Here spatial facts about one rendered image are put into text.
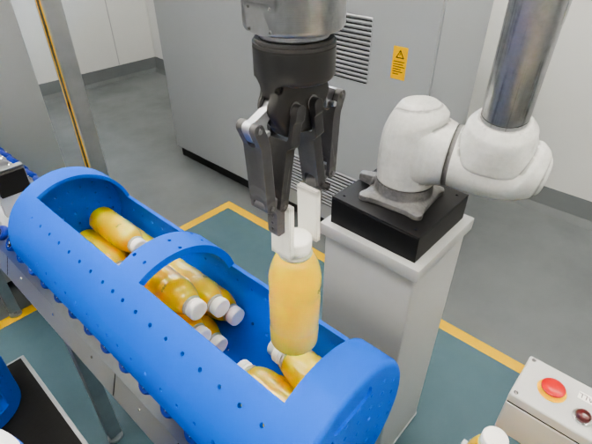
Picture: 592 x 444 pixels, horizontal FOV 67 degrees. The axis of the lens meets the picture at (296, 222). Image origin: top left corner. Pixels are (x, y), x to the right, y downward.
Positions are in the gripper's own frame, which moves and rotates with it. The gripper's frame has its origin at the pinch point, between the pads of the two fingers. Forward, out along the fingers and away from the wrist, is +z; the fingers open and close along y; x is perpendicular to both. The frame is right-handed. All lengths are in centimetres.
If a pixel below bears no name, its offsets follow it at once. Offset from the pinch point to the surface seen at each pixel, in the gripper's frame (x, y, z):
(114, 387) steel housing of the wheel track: -43, 13, 58
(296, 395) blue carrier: 4.6, 5.3, 22.6
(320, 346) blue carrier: -6.1, -13.2, 38.6
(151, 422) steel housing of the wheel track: -29, 13, 57
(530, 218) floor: -22, -261, 146
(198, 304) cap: -24.0, -0.1, 29.4
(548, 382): 28, -29, 34
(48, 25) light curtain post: -132, -30, 1
